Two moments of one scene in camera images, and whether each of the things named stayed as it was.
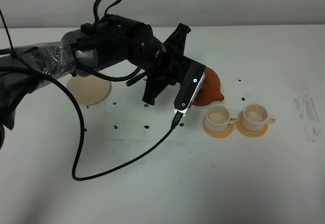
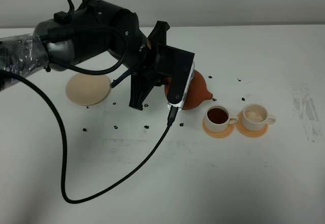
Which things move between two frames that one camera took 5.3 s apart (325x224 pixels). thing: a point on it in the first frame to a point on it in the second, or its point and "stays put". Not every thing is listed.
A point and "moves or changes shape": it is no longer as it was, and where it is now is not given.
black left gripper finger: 154,87 to 140,86
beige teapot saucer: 89,90 stays put
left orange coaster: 221,134 stays put
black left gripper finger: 176,41 to 158,36
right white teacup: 255,117 stays put
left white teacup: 217,118 stays put
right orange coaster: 248,133 stays put
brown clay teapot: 210,92 moves or changes shape
